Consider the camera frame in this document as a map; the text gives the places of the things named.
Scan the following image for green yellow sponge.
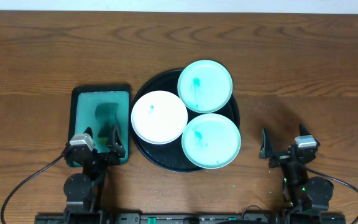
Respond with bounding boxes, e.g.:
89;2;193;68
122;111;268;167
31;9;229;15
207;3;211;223
94;103;118;139

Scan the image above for white round plate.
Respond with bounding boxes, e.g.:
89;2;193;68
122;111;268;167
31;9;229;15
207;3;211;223
131;90;188;145

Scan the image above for teal plate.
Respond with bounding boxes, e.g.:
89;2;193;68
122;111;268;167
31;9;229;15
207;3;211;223
181;113;241;169
177;60;233;113

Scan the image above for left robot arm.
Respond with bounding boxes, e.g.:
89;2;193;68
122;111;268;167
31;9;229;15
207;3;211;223
63;125;126;213

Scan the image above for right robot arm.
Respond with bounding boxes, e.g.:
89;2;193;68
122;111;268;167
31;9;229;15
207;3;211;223
259;124;334;212

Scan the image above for rectangular black water tray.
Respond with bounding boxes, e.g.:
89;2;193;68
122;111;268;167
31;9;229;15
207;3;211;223
68;84;131;164

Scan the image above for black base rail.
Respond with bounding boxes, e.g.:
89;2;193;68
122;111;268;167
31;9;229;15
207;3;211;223
34;212;347;224

